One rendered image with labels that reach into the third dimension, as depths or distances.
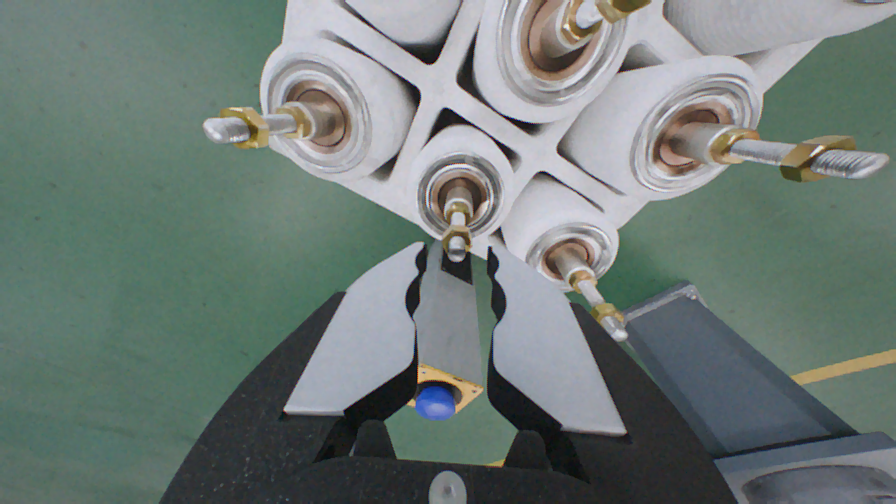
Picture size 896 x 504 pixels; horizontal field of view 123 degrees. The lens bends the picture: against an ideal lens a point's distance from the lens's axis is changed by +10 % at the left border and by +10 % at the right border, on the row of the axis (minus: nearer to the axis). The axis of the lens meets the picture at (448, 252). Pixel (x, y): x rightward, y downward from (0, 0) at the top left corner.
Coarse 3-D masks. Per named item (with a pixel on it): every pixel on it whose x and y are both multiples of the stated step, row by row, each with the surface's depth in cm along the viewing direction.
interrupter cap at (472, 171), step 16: (432, 160) 19; (448, 160) 18; (464, 160) 18; (480, 160) 18; (432, 176) 19; (448, 176) 19; (464, 176) 19; (480, 176) 19; (496, 176) 19; (416, 192) 20; (432, 192) 20; (448, 192) 20; (480, 192) 20; (496, 192) 20; (432, 208) 21; (480, 208) 20; (496, 208) 20; (432, 224) 21; (448, 224) 21; (480, 224) 21
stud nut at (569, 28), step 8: (576, 0) 11; (584, 0) 11; (568, 8) 11; (576, 8) 11; (568, 16) 11; (568, 24) 12; (576, 24) 12; (600, 24) 11; (568, 32) 12; (576, 32) 12; (584, 32) 12; (592, 32) 12; (568, 40) 12; (576, 40) 12
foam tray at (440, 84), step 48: (288, 0) 20; (336, 0) 21; (480, 0) 19; (384, 48) 21; (672, 48) 20; (432, 96) 23; (528, 144) 24; (384, 192) 28; (576, 192) 35; (480, 240) 30
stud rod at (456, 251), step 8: (456, 216) 16; (464, 216) 17; (456, 224) 15; (464, 224) 16; (456, 240) 13; (448, 248) 13; (456, 248) 12; (464, 248) 13; (448, 256) 13; (456, 256) 13; (464, 256) 13
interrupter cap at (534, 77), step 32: (512, 0) 14; (544, 0) 14; (512, 32) 14; (608, 32) 14; (512, 64) 15; (544, 64) 15; (576, 64) 15; (608, 64) 15; (544, 96) 16; (576, 96) 16
